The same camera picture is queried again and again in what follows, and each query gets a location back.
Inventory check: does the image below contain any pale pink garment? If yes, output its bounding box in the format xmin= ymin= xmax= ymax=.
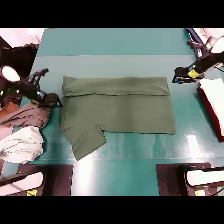
xmin=0 ymin=124 xmax=14 ymax=142

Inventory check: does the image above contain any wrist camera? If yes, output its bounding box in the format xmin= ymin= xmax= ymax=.
xmin=27 ymin=68 xmax=50 ymax=88
xmin=186 ymin=39 xmax=210 ymax=60

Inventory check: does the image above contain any white garment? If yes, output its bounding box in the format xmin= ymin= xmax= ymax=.
xmin=199 ymin=77 xmax=224 ymax=118

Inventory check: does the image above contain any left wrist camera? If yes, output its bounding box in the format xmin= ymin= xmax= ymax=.
xmin=27 ymin=68 xmax=50 ymax=88

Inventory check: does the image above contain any heap of clothes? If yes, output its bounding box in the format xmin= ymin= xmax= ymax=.
xmin=185 ymin=27 xmax=224 ymax=67

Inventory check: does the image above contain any olive green T-shirt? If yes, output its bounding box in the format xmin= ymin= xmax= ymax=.
xmin=60 ymin=75 xmax=177 ymax=162

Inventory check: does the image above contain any off-white garment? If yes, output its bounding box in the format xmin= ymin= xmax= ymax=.
xmin=0 ymin=125 xmax=45 ymax=165

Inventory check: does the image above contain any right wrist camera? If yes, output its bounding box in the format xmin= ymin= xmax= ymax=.
xmin=186 ymin=39 xmax=210 ymax=60

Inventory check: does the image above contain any brown garment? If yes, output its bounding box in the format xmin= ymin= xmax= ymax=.
xmin=0 ymin=102 xmax=52 ymax=130

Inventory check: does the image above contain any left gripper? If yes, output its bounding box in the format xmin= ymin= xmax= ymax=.
xmin=34 ymin=90 xmax=64 ymax=109

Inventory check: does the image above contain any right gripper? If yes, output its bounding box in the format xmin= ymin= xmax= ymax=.
xmin=171 ymin=65 xmax=201 ymax=85

